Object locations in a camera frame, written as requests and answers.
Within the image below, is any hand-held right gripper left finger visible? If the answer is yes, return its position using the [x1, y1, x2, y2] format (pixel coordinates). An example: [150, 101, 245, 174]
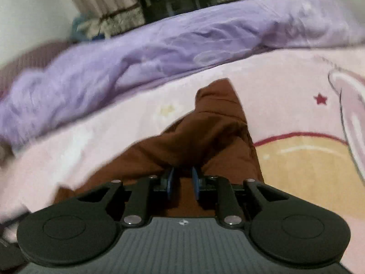
[76, 167, 175, 227]

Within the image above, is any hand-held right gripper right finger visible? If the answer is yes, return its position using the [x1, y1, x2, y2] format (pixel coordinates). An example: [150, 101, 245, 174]
[191, 167, 289, 227]

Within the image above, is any brown garment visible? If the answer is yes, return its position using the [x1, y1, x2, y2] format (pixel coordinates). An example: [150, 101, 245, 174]
[54, 78, 266, 220]

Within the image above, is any pink printed blanket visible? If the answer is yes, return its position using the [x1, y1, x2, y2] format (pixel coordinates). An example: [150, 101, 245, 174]
[0, 46, 365, 263]

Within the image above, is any purple quilt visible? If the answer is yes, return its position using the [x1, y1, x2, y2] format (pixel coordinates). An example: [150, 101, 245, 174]
[0, 0, 365, 149]

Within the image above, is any blue cloth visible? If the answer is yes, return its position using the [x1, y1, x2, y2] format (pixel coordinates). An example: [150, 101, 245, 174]
[70, 13, 106, 42]

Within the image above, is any mauve knitted blanket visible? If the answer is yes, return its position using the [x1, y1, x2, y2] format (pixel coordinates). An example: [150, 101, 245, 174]
[0, 41, 72, 92]

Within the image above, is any beige striped curtain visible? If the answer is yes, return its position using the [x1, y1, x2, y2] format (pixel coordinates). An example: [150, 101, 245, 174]
[60, 0, 146, 39]

